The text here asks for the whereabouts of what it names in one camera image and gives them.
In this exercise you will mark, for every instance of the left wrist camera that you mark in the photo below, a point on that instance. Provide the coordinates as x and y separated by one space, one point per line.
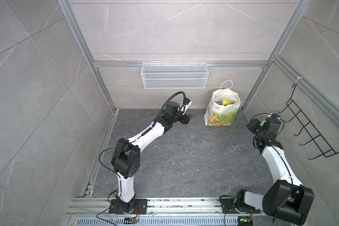
186 103

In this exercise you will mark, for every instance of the white printed paper bag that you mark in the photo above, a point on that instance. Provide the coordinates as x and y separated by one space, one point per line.
218 115

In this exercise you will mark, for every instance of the black wire hook rack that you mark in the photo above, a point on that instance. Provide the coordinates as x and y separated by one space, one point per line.
309 128

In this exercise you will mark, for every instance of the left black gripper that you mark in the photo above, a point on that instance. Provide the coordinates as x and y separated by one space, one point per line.
185 119

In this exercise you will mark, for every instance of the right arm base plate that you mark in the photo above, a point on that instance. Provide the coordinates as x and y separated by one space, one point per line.
230 205

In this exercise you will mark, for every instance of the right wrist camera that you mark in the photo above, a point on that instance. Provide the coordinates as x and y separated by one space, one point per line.
274 116

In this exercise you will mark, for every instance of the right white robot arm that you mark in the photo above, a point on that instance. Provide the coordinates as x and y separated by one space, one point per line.
287 199

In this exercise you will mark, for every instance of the yellow chips snack bag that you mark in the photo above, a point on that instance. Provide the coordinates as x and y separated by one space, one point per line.
226 102

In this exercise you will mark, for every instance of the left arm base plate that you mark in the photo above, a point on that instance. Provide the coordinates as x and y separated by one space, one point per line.
132 207

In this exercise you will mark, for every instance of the white wire mesh basket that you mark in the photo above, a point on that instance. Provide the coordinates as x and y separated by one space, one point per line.
174 75

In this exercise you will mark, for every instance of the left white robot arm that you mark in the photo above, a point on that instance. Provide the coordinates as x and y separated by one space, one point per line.
126 157

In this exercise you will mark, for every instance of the aluminium mounting rail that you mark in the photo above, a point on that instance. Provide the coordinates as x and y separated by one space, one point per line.
165 211

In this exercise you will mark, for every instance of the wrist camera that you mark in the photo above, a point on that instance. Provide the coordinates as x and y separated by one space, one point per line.
186 103
274 116

